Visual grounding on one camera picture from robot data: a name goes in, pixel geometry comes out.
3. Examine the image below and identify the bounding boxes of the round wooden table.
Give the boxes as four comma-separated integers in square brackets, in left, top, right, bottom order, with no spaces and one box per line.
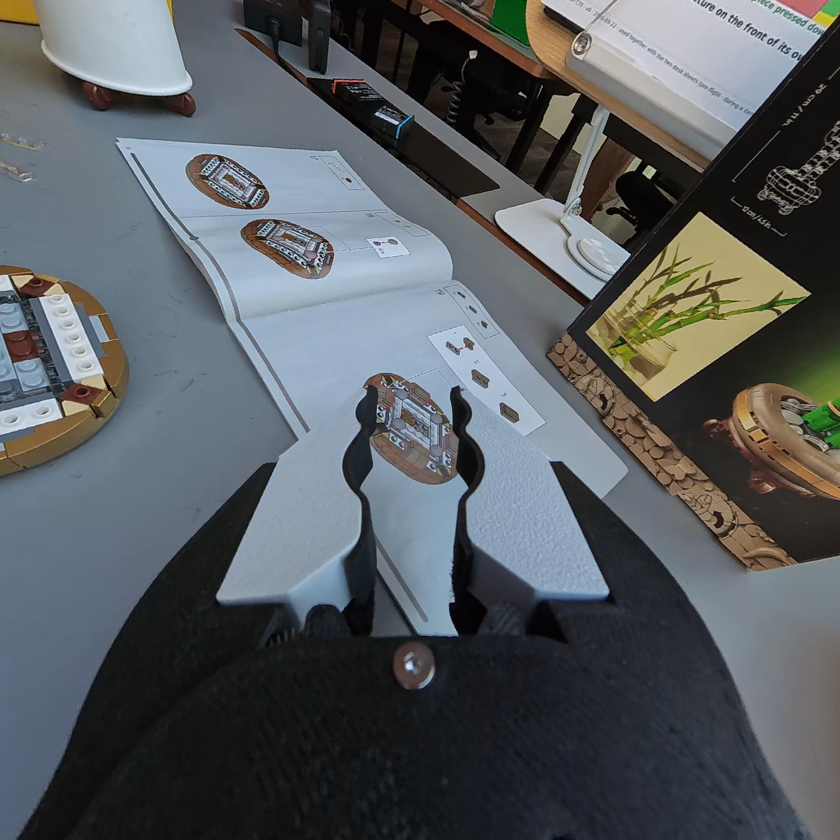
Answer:
[525,3,713,217]

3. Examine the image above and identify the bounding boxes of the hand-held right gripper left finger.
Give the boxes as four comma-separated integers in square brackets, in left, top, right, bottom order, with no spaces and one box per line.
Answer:
[217,386,380,637]

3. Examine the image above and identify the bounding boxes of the lego instruction booklet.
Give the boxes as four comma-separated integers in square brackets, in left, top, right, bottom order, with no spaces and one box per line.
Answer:
[115,136,630,637]

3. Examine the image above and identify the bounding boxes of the black office chair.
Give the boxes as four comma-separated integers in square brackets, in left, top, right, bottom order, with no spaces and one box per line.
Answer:
[604,167,683,244]

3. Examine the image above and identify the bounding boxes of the white desk lamp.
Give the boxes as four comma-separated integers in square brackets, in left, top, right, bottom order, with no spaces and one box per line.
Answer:
[494,33,742,282]

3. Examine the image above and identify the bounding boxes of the round lego base model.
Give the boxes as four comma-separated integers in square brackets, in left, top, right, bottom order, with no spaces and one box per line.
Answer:
[0,264,130,478]

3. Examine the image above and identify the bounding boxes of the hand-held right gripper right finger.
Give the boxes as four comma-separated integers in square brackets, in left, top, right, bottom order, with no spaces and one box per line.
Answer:
[448,387,609,637]

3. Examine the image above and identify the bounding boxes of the white paper cup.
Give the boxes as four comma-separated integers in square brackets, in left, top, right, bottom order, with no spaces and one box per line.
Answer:
[33,0,193,97]

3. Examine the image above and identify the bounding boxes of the printed paper sheet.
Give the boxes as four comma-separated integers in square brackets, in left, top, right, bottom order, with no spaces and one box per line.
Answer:
[541,0,840,132]

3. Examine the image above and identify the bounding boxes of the black battery blue label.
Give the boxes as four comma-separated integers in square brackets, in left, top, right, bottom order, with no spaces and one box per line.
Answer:
[372,105,416,139]

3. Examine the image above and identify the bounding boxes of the green panel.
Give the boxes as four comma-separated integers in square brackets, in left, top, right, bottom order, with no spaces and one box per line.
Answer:
[491,0,543,40]

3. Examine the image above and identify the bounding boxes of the black lego set box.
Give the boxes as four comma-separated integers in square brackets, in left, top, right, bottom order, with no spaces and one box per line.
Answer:
[546,26,840,572]

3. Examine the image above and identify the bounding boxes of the black upright device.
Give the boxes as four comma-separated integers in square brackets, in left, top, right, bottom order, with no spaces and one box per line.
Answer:
[308,0,330,74]

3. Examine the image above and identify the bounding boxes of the black charger box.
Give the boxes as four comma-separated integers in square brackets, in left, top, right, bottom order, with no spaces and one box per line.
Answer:
[243,0,304,47]

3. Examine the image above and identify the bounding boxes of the black desk pad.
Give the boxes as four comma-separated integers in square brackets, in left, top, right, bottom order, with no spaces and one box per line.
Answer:
[307,77,501,198]

